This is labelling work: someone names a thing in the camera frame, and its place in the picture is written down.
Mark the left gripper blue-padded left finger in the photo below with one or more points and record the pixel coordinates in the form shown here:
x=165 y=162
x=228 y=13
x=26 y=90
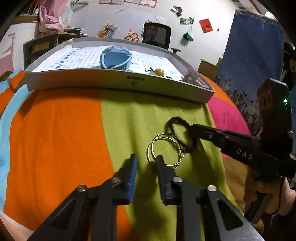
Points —
x=90 y=213

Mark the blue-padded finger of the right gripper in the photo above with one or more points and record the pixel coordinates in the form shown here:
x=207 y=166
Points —
x=212 y=134

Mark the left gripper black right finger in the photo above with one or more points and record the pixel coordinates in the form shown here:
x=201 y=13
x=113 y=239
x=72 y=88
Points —
x=202 y=213

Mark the large silver bangle rings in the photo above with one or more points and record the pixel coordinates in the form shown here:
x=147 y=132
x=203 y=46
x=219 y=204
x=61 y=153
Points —
x=165 y=150

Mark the colourful striped blanket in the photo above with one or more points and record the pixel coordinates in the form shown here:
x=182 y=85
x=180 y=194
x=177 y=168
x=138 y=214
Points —
x=55 y=140

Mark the blue starry hanging cloth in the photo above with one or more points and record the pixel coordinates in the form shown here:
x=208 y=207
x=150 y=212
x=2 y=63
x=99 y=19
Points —
x=254 y=52

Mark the grey shallow cardboard tray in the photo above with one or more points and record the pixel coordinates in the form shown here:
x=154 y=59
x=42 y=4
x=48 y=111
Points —
x=76 y=63

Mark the green hanging pouch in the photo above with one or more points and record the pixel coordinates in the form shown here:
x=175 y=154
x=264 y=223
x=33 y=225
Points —
x=188 y=37

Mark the black office chair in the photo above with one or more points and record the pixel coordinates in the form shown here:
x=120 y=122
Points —
x=158 y=35

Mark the light blue watch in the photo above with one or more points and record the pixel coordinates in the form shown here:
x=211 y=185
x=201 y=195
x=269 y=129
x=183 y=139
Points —
x=115 y=58

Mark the family cartoon poster right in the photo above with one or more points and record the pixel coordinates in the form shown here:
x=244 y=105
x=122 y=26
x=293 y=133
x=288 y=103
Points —
x=132 y=36

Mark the cartoon poster left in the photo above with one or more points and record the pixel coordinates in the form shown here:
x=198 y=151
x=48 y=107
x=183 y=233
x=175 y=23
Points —
x=107 y=31

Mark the wooden desk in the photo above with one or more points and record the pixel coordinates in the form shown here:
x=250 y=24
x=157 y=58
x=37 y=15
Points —
x=35 y=48

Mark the red diamond wall paper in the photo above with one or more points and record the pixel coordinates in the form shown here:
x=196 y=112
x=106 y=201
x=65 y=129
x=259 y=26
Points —
x=206 y=25

